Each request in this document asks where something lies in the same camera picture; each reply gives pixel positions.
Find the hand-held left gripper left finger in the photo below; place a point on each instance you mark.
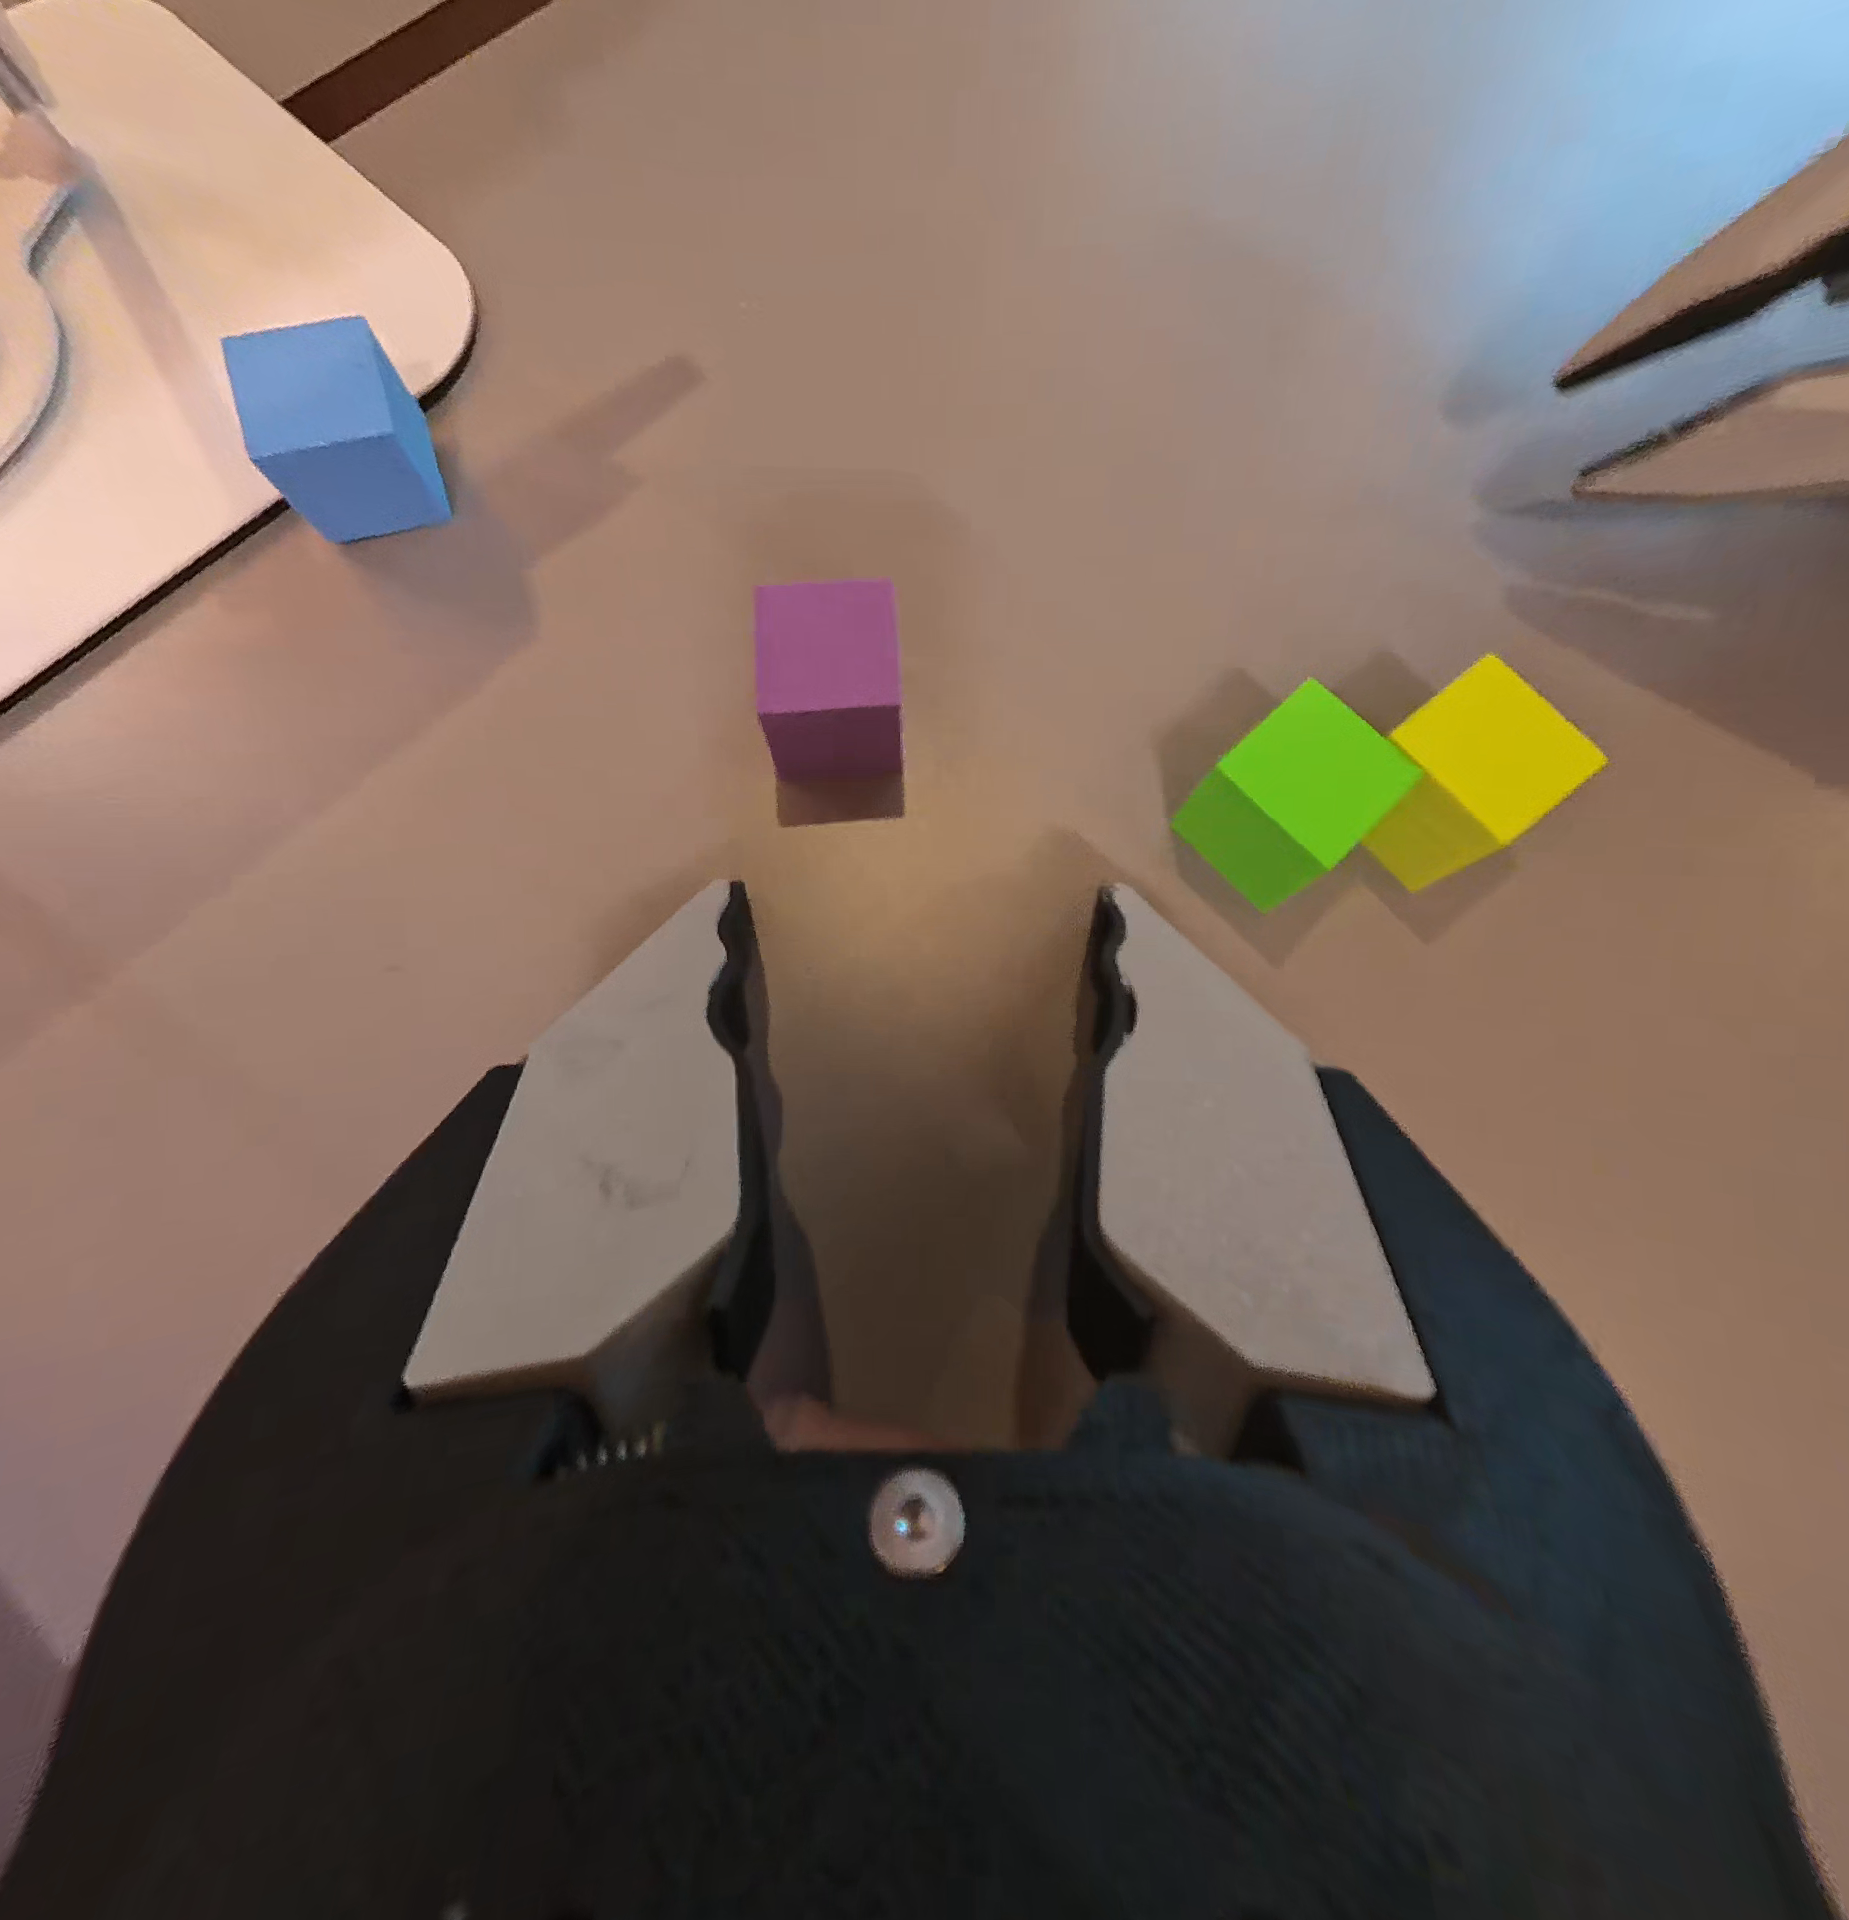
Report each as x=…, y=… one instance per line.
x=609, y=1184

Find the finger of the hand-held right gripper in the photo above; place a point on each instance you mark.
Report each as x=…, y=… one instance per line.
x=1794, y=241
x=1794, y=449

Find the yellow foam cube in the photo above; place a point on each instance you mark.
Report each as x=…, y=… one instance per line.
x=1496, y=743

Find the white document holder stand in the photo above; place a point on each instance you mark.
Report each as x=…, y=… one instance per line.
x=265, y=225

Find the blue foam cube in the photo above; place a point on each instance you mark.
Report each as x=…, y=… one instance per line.
x=325, y=396

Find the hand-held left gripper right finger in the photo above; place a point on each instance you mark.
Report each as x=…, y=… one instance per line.
x=1241, y=1200

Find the purple foam cube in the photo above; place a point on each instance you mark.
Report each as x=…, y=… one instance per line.
x=827, y=646

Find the green foam cube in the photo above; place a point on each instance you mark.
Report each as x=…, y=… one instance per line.
x=1316, y=765

